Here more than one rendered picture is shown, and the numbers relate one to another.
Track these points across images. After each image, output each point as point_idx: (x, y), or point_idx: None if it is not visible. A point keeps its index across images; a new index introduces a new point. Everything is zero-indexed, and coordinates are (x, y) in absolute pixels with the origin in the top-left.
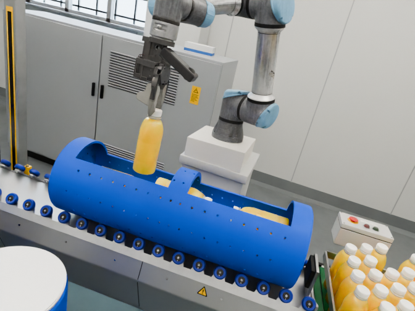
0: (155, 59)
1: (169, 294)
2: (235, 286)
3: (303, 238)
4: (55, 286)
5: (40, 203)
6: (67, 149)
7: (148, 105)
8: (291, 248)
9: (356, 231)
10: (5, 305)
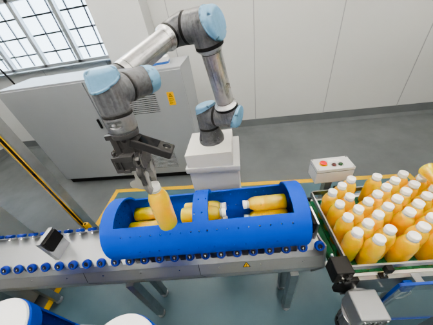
0: (129, 150)
1: (225, 273)
2: (266, 253)
3: (306, 217)
4: None
5: None
6: (102, 225)
7: (145, 189)
8: (300, 228)
9: (328, 171)
10: None
